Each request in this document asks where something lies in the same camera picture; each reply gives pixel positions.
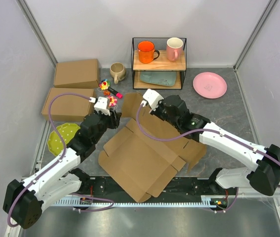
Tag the beige ceramic mug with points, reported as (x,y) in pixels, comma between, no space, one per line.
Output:
(117,72)

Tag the pink round plate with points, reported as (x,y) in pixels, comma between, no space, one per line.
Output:
(209,85)

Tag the pink ceramic mug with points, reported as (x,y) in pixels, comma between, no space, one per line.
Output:
(174,48)

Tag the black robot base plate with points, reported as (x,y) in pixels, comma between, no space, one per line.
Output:
(164,189)

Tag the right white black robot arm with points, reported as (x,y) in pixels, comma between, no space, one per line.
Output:
(262,164)

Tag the small orange flower charm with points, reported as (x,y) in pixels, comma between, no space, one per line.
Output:
(106,93)

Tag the orange enamel mug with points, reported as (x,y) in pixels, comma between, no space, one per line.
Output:
(147,52)

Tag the rainbow flower plush top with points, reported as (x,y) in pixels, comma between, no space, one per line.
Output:
(104,84)

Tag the grey slotted cable duct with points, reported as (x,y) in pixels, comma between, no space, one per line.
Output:
(75,201)

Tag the pink flower plush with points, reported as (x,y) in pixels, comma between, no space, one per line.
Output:
(113,101)

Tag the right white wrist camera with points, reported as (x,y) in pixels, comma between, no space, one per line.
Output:
(152,99)

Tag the cardboard box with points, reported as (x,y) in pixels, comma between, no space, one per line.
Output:
(77,74)
(68,108)
(137,151)

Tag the black wire wooden shelf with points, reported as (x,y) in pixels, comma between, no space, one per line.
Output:
(158,65)

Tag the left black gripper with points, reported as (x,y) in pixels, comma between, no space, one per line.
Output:
(114,119)

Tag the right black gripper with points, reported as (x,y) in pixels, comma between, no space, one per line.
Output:
(156,112)

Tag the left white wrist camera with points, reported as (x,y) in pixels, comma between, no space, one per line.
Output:
(102,106)

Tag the green dotted plate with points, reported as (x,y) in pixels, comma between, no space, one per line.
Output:
(67,132)

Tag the teal rectangular ceramic plate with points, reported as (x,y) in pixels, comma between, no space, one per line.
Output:
(159,78)

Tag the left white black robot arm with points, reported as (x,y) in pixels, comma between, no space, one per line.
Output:
(25,201)

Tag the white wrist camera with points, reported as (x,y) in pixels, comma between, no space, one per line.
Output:
(152,99)
(102,106)

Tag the pink black highlighter pen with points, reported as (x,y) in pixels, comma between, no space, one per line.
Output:
(116,93)

